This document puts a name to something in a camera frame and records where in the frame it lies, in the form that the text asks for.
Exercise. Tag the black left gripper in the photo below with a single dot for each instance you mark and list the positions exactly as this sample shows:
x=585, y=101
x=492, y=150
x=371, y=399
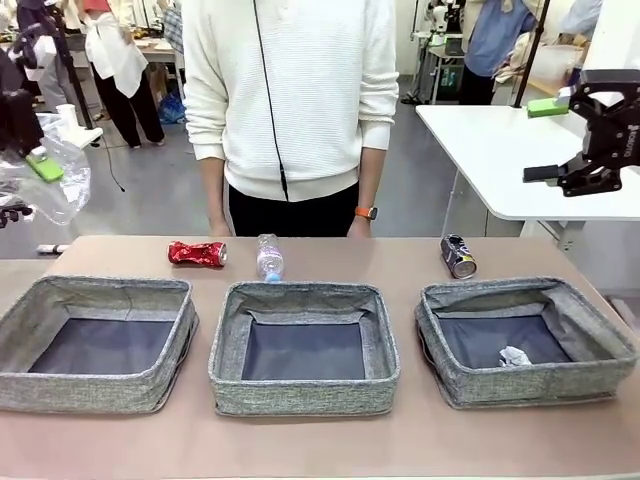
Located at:
x=17, y=122

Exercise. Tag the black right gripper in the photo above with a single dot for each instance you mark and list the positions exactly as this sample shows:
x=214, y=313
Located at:
x=620, y=140

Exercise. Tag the clear plastic cup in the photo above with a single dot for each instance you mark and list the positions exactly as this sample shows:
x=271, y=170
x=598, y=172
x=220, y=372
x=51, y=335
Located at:
x=70, y=195

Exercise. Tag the crushed dark Pepsi can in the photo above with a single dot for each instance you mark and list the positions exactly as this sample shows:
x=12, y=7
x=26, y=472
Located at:
x=460, y=257

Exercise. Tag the crushed red can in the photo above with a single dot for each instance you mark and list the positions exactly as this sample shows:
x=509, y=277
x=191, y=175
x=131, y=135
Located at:
x=195, y=254

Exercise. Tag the white paper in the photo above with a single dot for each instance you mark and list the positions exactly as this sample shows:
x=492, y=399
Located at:
x=514, y=357

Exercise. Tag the clear plastic bottle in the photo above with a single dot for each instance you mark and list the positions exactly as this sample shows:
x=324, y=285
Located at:
x=270, y=260

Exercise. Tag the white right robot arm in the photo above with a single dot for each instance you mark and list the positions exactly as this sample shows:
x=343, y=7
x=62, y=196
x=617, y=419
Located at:
x=615, y=35

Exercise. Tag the person's right forearm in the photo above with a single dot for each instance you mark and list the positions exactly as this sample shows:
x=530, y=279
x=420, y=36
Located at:
x=214, y=190

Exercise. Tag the person's left forearm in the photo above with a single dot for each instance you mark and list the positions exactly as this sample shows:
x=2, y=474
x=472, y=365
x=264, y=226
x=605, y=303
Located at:
x=372, y=175

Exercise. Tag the person's right hand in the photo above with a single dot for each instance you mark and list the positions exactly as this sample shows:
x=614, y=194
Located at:
x=221, y=230

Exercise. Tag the person's left hand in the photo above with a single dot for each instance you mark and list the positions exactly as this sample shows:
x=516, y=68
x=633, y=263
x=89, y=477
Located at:
x=360, y=229

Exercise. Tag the black chair caster base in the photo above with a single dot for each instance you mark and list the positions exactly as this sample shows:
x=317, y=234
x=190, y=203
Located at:
x=15, y=212

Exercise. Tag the small white side table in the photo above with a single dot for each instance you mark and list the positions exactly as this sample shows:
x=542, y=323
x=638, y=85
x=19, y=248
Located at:
x=90, y=134

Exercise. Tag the white paper cup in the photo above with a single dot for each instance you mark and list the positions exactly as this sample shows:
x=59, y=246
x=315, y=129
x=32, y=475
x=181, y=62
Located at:
x=68, y=115

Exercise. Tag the bystander in grey clothes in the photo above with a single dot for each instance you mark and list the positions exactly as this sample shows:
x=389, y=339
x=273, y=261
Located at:
x=57, y=92

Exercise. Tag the white marker pen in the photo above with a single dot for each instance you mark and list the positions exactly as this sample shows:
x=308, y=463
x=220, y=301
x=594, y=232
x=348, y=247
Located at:
x=52, y=248

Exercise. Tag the black tripod pole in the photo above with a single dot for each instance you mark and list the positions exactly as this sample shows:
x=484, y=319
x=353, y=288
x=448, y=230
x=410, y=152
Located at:
x=75, y=75
x=531, y=60

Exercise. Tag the bystander in blue shirt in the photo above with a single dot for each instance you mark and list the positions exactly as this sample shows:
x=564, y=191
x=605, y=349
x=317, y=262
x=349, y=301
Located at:
x=492, y=40

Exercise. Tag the bystander in light blue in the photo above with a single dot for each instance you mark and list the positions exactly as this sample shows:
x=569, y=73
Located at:
x=582, y=17

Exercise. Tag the bystander in white shirt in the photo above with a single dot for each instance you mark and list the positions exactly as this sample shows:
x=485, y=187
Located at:
x=115, y=55

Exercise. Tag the blue plastic bag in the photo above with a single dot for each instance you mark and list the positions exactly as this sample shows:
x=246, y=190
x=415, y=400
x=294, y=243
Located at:
x=172, y=109

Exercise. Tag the small white background robot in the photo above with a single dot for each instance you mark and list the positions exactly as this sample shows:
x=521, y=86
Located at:
x=440, y=15

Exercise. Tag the plaid cloth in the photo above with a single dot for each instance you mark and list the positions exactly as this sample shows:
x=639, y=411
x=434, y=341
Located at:
x=174, y=27

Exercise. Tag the orange wrist watch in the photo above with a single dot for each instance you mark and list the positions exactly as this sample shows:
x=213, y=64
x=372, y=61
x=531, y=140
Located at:
x=366, y=212

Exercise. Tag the grey fabric basket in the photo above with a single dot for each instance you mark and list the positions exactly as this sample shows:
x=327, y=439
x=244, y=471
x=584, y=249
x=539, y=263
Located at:
x=525, y=387
x=75, y=385
x=300, y=395

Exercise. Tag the person in white sweater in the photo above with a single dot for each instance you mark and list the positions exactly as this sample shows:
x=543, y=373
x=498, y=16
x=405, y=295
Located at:
x=310, y=75

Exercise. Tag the black trousers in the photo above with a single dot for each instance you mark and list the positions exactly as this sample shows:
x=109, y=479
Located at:
x=290, y=217

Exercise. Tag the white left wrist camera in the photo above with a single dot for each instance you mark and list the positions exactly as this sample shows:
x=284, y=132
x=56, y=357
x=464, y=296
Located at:
x=42, y=52

